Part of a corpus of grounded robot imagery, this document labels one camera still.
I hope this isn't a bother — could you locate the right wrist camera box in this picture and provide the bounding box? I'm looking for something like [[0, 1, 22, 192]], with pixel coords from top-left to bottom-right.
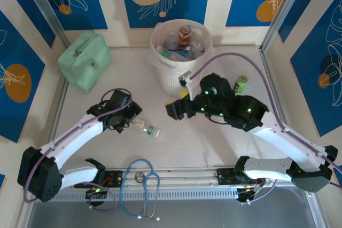
[[178, 70, 200, 100]]

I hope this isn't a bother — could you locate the aluminium frame post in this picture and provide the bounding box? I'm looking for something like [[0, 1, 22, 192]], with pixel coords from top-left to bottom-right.
[[20, 0, 71, 50], [260, 0, 313, 50]]

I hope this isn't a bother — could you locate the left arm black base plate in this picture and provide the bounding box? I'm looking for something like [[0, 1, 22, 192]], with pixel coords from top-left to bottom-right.
[[71, 169, 124, 189]]

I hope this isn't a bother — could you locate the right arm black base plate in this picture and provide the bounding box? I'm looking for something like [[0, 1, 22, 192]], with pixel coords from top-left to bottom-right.
[[213, 168, 267, 186]]

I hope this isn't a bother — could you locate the white ribbed plastic bin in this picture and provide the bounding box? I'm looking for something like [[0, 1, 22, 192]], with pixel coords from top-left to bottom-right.
[[149, 19, 214, 97]]

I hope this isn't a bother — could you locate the aluminium table edge rail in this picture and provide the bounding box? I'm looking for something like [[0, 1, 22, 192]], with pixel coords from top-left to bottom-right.
[[22, 163, 320, 194]]

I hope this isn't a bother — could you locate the Pepsi label clear bottle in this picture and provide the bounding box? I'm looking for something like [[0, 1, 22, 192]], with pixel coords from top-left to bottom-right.
[[176, 48, 195, 60]]

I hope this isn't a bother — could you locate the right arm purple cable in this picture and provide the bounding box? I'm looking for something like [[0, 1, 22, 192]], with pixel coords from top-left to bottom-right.
[[192, 53, 342, 205]]

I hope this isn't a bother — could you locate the green cylindrical container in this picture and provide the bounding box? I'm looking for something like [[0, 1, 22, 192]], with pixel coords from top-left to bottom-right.
[[234, 75, 250, 96]]

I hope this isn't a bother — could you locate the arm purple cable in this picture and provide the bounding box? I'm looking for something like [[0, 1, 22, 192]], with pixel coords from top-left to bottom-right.
[[23, 88, 133, 210], [192, 53, 342, 205]]

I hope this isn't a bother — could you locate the slotted grey cable duct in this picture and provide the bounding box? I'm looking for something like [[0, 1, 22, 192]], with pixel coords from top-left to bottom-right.
[[33, 188, 240, 202]]

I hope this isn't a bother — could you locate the mint green medicine bag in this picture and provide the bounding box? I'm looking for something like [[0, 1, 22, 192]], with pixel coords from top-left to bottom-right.
[[58, 30, 112, 94]]

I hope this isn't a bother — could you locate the clear bottle green neck band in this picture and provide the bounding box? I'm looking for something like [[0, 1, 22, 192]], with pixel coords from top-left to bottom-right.
[[125, 118, 161, 138]]

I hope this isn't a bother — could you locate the grey metal panel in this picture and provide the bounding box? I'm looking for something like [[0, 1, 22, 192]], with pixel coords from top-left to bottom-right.
[[26, 201, 328, 228]]

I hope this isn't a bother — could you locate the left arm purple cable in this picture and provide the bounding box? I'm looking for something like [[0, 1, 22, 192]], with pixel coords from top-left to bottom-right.
[[23, 88, 133, 210]]

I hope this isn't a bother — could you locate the blue stethoscope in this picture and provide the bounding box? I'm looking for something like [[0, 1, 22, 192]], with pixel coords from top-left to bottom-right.
[[119, 158, 161, 221]]

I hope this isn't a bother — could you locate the aluminium side rail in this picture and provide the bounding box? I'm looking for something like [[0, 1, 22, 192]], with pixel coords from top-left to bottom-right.
[[259, 46, 301, 164], [38, 78, 69, 170]]

